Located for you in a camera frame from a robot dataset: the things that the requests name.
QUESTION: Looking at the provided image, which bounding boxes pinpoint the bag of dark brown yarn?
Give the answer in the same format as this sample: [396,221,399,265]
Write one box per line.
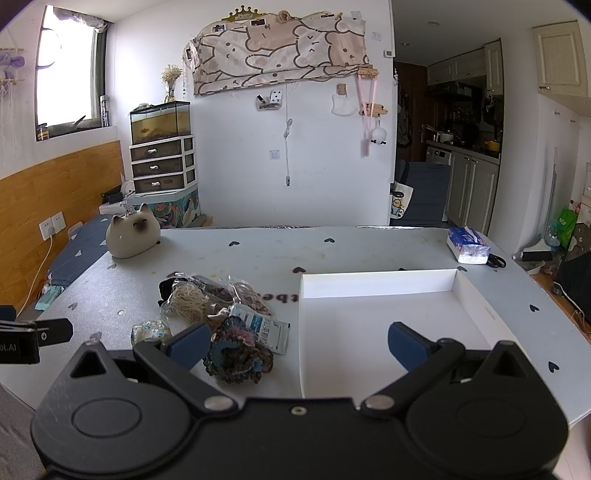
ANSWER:
[184,274,237,306]

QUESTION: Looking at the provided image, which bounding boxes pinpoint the white cardboard box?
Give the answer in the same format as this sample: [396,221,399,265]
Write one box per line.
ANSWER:
[299,269,523,398]

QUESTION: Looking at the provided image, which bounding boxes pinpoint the white hanging bib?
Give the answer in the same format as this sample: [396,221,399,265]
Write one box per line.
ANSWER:
[331,92,356,117]

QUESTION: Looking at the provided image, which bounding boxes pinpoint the washing machine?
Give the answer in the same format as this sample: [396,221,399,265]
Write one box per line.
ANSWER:
[425,143,452,167]

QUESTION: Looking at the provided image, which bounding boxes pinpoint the cream upper cabinet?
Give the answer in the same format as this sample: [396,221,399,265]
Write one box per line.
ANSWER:
[532,20,591,98]

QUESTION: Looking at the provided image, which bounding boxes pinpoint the colourful patterned box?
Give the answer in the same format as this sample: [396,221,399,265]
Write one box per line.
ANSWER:
[121,186,202,230]

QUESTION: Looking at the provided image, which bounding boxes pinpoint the macrame wall hanging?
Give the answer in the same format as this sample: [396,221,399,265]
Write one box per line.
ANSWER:
[0,46,27,136]

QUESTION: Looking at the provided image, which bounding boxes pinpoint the white hanging cable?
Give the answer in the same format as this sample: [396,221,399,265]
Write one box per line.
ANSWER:
[282,83,293,188]

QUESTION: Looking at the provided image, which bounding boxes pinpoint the white power cable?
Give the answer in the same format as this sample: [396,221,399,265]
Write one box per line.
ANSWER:
[18,235,52,315]

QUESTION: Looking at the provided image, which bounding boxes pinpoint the small blue patterned packet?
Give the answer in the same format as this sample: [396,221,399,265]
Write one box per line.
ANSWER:
[131,319,173,345]

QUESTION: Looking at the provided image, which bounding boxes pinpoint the bear printed cloth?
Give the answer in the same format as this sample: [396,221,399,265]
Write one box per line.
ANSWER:
[187,12,370,97]

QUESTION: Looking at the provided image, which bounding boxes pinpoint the white wall outlet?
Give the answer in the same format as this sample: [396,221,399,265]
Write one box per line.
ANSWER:
[39,211,66,241]

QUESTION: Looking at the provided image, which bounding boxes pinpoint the white printed tote bag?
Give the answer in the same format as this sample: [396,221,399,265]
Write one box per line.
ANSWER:
[390,182,415,220]

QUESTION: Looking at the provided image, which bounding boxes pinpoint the white plastic drawer cabinet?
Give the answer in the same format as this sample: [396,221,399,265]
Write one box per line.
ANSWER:
[129,135,199,195]

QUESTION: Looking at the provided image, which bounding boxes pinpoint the glass fish tank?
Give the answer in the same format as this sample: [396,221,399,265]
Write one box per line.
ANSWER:
[129,102,193,145]

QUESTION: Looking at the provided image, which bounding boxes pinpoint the multicolour crochet yarn bundle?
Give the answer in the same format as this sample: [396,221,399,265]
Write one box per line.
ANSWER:
[202,316,274,383]

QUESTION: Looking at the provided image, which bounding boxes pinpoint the pink hanging strap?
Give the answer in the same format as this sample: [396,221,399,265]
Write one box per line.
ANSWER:
[357,76,378,158]

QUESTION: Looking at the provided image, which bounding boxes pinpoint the vase of dried flowers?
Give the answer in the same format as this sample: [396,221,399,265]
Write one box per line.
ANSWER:
[161,64,184,103]

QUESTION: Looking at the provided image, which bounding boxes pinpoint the bag of cream yarn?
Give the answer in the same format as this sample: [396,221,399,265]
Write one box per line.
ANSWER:
[161,278,219,325]

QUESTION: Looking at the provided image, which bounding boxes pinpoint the white blue packet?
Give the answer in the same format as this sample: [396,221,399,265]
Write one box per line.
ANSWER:
[229,304,291,356]

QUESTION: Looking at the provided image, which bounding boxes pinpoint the teal packet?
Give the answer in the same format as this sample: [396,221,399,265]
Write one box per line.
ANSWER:
[36,285,64,311]

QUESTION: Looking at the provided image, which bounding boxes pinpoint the cream cat figurine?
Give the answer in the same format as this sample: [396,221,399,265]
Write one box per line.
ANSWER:
[106,203,163,260]

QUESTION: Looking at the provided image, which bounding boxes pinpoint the green plastic bag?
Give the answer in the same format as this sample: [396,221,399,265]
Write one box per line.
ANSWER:
[553,206,579,250]

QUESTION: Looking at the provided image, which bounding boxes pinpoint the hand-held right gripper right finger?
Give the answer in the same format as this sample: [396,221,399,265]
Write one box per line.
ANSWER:
[359,322,536,414]

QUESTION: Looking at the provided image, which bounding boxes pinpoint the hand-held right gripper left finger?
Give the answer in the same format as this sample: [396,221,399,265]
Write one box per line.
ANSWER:
[64,322,239,414]

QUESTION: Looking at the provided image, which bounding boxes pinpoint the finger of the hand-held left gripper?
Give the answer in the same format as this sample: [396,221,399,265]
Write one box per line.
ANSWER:
[36,318,74,346]

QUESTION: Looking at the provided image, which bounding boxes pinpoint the window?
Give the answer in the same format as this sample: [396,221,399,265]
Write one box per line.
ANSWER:
[36,4,110,142]

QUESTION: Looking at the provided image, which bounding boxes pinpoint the grey upper kitchen cabinets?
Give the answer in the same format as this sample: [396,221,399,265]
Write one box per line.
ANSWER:
[425,40,504,96]

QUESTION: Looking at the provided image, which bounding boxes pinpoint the grey kitchen counter cabinet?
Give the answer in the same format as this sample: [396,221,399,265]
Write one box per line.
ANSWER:
[444,148,501,239]

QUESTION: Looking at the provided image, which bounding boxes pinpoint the bag of tan cord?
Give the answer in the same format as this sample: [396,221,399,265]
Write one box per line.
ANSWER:
[230,281,274,319]

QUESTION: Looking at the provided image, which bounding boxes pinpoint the blue white tissue pack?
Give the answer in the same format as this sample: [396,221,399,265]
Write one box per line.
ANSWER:
[446,226,492,265]

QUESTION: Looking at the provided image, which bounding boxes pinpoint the clear wall holder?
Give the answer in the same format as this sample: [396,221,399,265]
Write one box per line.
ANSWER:
[256,89,284,111]

